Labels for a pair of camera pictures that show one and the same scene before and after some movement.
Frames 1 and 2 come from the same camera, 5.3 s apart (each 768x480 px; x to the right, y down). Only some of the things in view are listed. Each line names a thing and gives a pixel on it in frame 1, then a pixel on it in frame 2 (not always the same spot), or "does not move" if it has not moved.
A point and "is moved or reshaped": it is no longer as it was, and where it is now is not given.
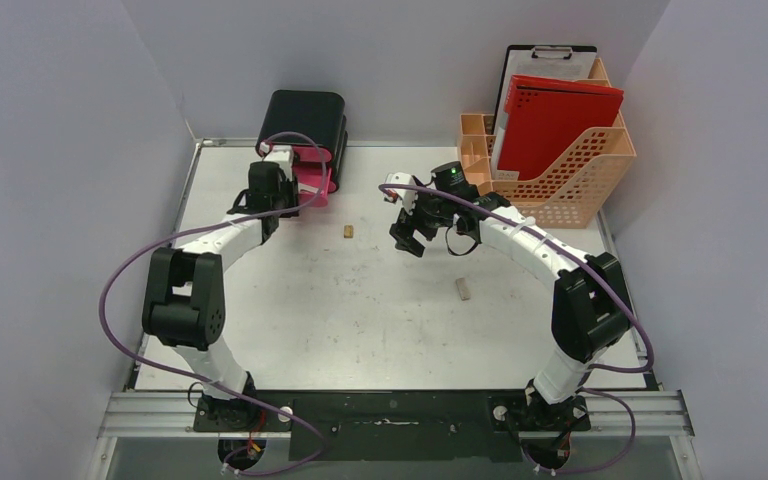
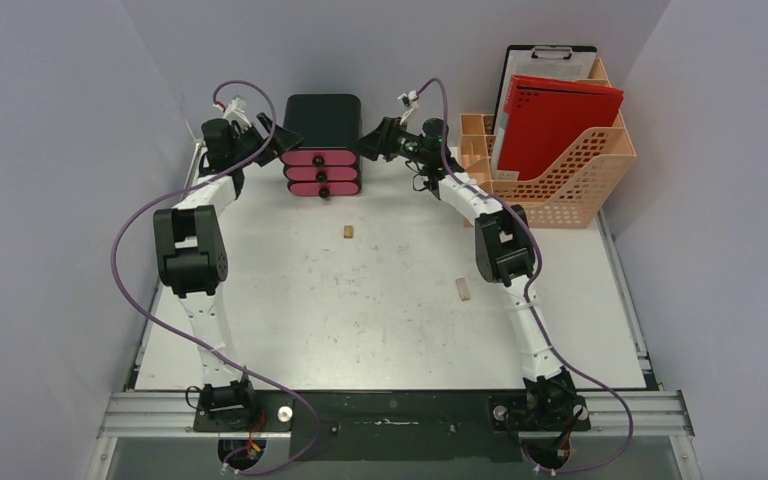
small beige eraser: [463, 289] does not move
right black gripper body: [414, 223] → [383, 134]
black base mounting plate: [391, 425] does not move
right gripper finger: [403, 230] → [382, 140]
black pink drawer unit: [319, 116] is moved or reshaped
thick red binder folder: [545, 121] does not move
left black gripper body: [287, 198] → [251, 140]
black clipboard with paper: [567, 62] does not move
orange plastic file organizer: [569, 196] does not move
